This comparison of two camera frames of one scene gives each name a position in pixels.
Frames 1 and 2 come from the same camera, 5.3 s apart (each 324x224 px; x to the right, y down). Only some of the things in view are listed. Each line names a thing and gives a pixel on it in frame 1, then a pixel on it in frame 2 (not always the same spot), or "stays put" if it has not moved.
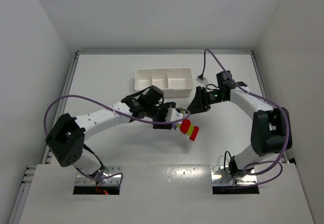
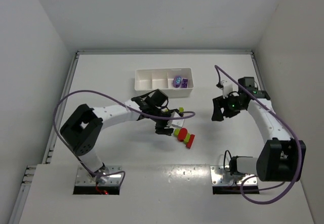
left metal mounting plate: x=114 y=180 stays put
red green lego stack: x=187 y=127 -> x=183 y=135
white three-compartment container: x=174 y=82 stays put
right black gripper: x=204 y=99 -> x=222 y=106
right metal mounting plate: x=219 y=177 stays put
